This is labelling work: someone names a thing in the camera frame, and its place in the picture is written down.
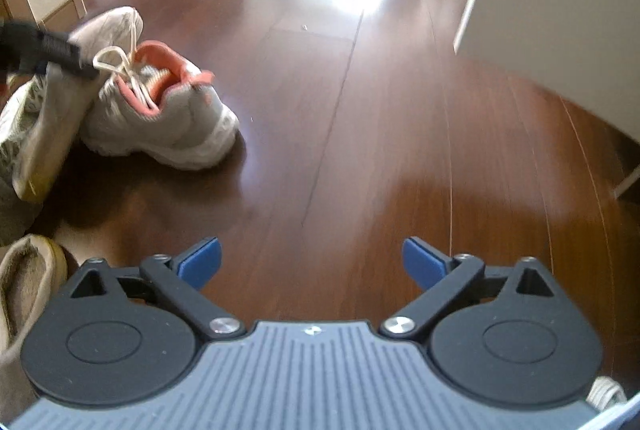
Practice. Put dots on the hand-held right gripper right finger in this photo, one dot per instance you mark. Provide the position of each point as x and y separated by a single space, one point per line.
425 262

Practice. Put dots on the grey pink sneaker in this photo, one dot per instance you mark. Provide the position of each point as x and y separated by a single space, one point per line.
17 120
190 120

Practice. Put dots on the white cabinet door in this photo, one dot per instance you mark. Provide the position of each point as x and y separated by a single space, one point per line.
550 10

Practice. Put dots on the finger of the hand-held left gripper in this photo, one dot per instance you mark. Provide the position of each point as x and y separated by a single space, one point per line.
55 50

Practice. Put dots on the beige fleece-lined slipper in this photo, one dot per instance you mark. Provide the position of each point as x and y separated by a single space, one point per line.
50 135
25 280

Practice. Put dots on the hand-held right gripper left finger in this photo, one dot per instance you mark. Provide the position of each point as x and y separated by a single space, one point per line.
200 262

